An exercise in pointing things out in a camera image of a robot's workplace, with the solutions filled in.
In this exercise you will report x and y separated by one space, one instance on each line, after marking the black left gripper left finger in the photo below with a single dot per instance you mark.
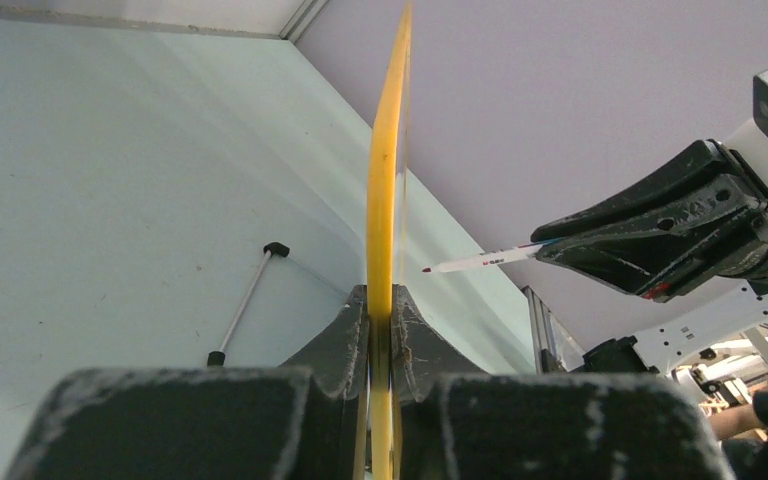
304 419

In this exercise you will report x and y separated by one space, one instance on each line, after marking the person forearm in background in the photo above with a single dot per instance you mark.
735 421

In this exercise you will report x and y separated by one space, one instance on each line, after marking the black whiteboard foot right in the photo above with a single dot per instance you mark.
216 358

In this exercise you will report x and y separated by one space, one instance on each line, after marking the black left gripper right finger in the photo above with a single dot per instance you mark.
460 422

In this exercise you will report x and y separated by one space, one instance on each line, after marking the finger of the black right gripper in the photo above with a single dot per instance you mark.
628 256
692 168

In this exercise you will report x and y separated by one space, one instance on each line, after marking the white marker pen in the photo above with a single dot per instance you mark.
518 253

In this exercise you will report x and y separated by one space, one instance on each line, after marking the yellow framed whiteboard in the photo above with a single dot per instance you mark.
379 242

